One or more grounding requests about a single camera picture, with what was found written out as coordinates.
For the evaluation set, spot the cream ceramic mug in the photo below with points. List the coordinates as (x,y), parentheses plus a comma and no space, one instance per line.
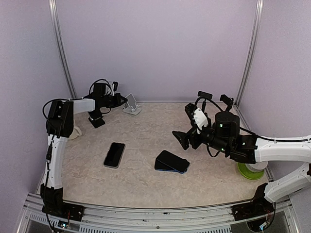
(75,133)

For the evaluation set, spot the front aluminium rail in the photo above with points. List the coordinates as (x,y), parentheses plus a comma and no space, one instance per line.
(106,219)

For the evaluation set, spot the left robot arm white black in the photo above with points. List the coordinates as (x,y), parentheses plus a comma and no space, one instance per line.
(60,126)

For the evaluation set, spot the black pole stand right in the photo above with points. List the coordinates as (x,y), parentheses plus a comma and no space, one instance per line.
(228,101)

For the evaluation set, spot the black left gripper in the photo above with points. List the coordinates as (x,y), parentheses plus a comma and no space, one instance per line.
(118,96)

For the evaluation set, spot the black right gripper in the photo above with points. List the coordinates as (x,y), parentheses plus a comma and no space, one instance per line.
(183,139)

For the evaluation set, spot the black phone on top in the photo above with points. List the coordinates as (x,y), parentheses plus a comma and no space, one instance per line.
(165,156)

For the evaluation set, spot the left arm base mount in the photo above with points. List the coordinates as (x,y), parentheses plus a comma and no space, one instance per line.
(69,211)

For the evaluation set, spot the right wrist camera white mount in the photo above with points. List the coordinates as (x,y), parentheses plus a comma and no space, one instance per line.
(198,118)

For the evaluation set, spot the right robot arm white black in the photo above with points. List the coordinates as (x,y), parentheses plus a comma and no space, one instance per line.
(224,136)

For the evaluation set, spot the right aluminium frame post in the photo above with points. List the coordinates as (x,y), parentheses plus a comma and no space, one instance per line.
(251,52)

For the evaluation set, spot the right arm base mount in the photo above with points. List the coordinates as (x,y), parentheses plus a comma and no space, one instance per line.
(251,210)

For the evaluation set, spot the white folding phone stand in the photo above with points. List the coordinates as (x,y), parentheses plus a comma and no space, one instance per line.
(131,106)

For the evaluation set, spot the green plate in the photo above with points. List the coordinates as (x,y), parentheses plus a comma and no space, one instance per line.
(247,173)

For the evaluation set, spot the black folding phone stand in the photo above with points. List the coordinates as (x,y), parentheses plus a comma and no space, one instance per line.
(96,118)

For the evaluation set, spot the left aluminium frame post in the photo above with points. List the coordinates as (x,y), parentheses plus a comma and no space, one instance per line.
(60,47)

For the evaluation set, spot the aluminium frame post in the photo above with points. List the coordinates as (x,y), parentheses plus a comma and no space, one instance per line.
(60,47)
(251,52)

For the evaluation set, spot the black pole stand left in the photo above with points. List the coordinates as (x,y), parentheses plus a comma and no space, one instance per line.
(205,97)

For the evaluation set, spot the black pole stand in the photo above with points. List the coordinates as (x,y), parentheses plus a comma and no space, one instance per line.
(228,101)
(205,97)

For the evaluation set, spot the white bowl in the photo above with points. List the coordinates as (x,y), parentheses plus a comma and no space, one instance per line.
(257,167)

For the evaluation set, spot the black phone silver case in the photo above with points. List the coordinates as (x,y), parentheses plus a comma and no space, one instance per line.
(114,155)

